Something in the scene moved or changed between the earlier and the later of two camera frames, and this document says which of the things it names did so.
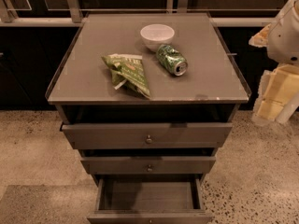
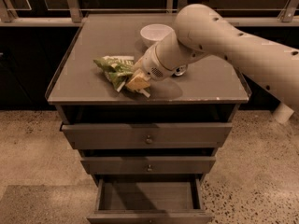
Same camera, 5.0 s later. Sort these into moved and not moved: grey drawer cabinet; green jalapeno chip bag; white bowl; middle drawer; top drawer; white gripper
Moved: white gripper; green jalapeno chip bag
Not moved: middle drawer; white bowl; top drawer; grey drawer cabinet
